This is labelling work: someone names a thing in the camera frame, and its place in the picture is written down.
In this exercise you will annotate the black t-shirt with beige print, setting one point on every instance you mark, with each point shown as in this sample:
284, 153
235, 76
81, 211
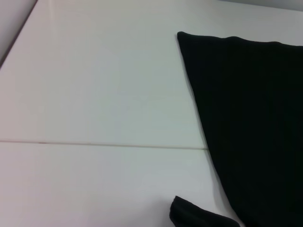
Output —
248, 106

